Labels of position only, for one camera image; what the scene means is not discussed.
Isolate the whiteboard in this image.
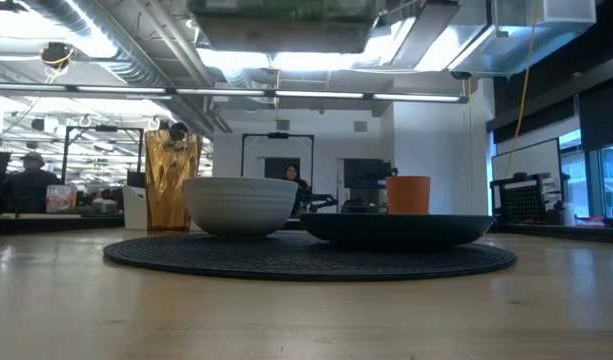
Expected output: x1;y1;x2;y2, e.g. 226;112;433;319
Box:
491;138;563;221

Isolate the black ceiling cable reel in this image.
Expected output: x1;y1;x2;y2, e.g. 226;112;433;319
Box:
39;42;76;84

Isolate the dark round woven placemat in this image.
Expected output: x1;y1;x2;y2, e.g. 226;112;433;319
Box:
103;230;518;282

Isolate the long ceiling light bar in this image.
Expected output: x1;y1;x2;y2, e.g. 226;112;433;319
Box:
0;82;470;105

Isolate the black machine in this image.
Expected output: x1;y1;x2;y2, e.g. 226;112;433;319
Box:
342;158;398;215

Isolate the black perforated cart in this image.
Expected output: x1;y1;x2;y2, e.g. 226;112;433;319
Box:
489;172;571;225

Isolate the black equipment frame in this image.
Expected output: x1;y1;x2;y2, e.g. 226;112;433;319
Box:
240;132;316;201
60;124;145;187

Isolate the orange cup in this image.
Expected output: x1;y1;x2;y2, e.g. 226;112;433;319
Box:
385;175;432;216

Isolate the white ribbed bowl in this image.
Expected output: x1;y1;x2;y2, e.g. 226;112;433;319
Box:
182;176;299;240

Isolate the person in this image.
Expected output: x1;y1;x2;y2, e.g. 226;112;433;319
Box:
284;163;313;217
3;151;63;215

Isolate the pink bag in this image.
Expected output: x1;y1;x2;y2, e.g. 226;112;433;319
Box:
45;183;78;214

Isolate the white plastic bin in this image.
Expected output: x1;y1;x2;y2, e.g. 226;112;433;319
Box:
122;184;148;231

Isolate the amber faceted glass tumbler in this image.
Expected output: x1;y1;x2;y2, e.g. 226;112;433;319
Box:
144;128;204;235

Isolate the black side table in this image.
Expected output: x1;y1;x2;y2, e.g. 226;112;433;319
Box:
0;213;125;236

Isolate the black side counter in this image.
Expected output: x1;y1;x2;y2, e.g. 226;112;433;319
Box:
485;223;613;245

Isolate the yellow hanging cable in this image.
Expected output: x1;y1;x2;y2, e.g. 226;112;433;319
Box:
504;0;534;179

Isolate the dark teal plate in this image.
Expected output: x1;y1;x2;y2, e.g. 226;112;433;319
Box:
299;213;494;250

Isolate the rectangular metal air duct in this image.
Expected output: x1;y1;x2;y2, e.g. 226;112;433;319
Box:
448;0;597;76

